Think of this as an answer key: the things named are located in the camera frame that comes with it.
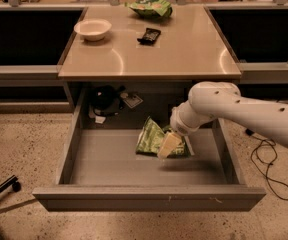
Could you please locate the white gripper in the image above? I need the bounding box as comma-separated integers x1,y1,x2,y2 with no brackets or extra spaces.
157,101,210,159

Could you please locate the green jalapeno chip bag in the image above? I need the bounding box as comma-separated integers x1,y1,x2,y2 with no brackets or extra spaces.
135,117,193,158

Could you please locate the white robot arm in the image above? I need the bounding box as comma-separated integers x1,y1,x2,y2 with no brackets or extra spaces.
158,82,288,159

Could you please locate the grey open drawer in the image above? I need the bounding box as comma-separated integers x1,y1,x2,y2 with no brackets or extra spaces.
33,90,265,212

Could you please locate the black device behind drawer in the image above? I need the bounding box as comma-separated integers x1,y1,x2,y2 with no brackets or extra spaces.
90,85,126,117

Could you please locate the grey counter cabinet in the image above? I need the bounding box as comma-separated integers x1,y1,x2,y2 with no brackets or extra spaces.
57,4,243,113

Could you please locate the green chip bag on counter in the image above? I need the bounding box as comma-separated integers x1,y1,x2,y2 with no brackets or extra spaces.
125,0,173,18

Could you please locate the black snack bar wrapper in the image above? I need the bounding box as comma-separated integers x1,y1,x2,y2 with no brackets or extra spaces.
137,28,161,45

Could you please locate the white bowl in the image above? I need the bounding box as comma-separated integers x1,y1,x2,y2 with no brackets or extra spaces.
74,19,112,41

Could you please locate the black chair base leg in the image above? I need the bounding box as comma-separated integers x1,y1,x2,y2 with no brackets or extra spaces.
0,175,21,194

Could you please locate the black cable on floor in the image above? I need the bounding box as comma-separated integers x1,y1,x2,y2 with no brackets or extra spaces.
245,127,288,202

